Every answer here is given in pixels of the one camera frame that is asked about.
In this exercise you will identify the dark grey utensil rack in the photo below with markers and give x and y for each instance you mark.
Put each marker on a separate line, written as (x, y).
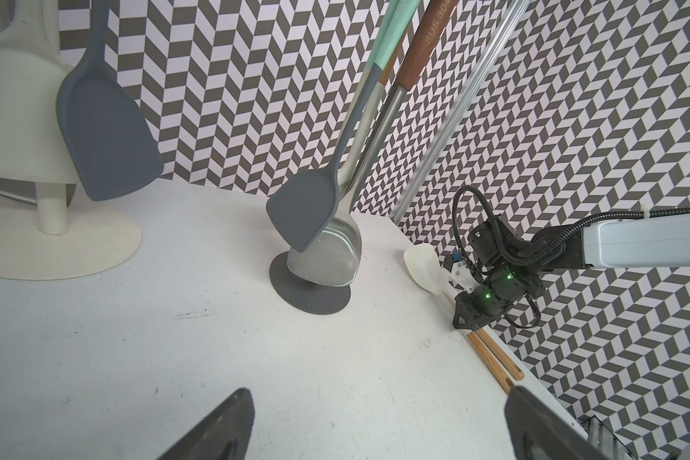
(303, 295)

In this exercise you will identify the cream wide turner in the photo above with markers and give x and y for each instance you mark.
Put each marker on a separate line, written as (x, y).
(32, 147)

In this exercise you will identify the cream utensil wooden handle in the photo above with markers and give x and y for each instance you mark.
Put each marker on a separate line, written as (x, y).
(347, 171)

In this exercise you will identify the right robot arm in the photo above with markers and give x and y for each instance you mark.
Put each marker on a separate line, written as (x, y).
(656, 238)

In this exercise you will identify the grey spatula mint handle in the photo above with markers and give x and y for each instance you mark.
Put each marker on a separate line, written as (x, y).
(104, 130)
(307, 202)

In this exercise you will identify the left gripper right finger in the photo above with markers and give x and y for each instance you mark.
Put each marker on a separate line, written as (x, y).
(538, 433)

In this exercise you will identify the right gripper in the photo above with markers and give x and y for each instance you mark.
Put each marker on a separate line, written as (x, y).
(492, 299)

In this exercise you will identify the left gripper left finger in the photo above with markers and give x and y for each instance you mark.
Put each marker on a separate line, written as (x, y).
(223, 434)

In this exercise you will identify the cream utensil rack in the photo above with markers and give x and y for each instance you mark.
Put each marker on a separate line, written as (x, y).
(55, 240)

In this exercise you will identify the cream spatula wooden handle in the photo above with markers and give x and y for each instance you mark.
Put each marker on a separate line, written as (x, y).
(424, 268)
(502, 367)

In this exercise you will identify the steel turner brown handle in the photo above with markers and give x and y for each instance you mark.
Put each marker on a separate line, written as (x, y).
(333, 259)

